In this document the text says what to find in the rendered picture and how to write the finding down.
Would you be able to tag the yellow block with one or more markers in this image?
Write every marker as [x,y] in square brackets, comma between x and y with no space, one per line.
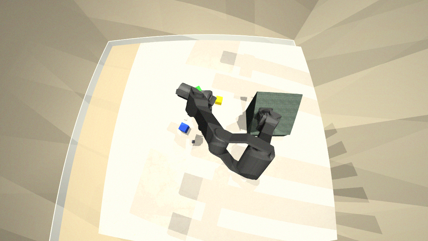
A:
[219,100]

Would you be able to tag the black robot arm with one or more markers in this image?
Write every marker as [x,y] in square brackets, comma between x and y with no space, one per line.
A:
[259,152]

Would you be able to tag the blue block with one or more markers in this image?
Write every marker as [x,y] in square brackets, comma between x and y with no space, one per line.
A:
[184,127]

